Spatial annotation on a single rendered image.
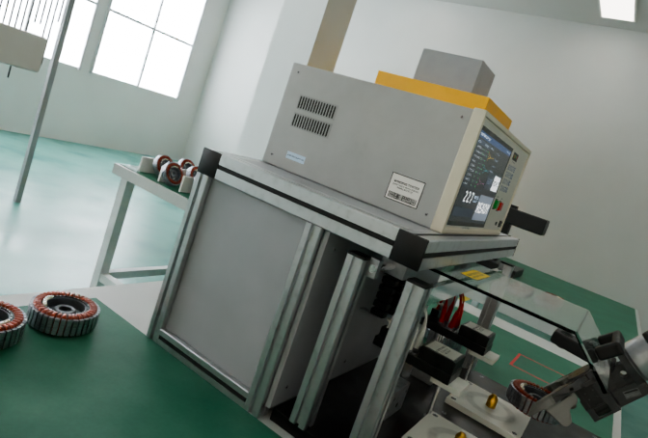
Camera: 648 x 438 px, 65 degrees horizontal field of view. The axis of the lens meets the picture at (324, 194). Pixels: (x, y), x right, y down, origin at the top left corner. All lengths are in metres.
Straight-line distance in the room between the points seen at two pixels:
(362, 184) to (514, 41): 5.87
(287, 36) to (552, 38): 3.13
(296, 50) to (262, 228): 4.15
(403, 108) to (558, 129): 5.50
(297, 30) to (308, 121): 4.05
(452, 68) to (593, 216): 2.33
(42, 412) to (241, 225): 0.38
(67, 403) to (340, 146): 0.58
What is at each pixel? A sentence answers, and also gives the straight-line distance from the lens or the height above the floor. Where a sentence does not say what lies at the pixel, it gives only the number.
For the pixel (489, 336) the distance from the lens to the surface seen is 1.15.
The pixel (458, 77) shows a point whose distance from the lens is 4.99.
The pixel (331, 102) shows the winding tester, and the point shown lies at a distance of 0.95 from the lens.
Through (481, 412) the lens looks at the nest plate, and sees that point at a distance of 1.15.
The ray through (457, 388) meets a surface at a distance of 0.93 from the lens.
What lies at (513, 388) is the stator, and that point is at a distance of 1.14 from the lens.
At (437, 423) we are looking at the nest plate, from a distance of 1.02.
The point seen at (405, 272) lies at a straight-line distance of 0.82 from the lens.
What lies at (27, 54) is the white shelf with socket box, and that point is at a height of 1.18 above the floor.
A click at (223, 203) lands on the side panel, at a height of 1.04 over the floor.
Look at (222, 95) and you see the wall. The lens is 8.66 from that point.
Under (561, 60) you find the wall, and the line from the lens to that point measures 6.54.
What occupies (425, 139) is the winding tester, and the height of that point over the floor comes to 1.25.
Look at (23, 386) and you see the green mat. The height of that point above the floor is 0.75.
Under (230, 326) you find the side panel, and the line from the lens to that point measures 0.90.
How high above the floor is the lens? 1.20
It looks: 6 degrees down
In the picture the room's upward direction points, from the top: 19 degrees clockwise
